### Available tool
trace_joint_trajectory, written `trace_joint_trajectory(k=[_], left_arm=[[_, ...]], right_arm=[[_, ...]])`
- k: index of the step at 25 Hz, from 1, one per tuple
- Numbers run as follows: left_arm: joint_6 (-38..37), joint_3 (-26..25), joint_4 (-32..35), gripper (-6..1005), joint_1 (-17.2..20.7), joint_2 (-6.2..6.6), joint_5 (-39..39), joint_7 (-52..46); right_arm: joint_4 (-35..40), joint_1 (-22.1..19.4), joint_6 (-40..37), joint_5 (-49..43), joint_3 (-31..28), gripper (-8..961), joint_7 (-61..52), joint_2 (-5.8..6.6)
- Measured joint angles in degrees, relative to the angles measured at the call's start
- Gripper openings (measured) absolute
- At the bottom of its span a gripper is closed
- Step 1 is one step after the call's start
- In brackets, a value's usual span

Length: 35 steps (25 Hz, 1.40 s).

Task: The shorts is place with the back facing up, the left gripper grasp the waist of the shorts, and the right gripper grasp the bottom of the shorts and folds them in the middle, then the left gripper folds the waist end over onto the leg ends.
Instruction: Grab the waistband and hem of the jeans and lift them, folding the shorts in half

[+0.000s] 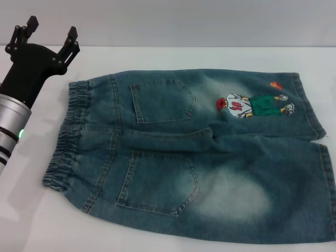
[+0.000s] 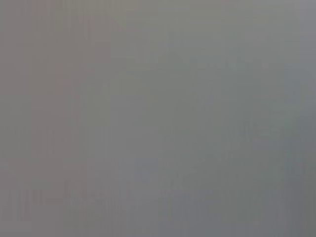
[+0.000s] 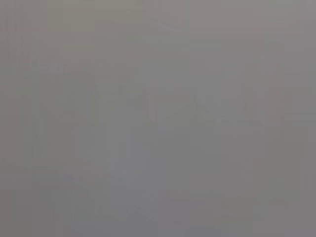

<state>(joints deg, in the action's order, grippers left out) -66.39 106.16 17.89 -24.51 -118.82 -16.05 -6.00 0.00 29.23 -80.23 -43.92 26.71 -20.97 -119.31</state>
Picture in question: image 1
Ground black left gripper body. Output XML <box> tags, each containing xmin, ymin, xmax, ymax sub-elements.
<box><xmin>0</xmin><ymin>43</ymin><xmax>68</xmax><ymax>109</ymax></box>

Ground blue denim shorts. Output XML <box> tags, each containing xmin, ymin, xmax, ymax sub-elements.
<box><xmin>43</xmin><ymin>68</ymin><xmax>336</xmax><ymax>252</ymax></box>

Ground white tablecloth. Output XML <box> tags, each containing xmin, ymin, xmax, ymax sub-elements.
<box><xmin>0</xmin><ymin>46</ymin><xmax>336</xmax><ymax>252</ymax></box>

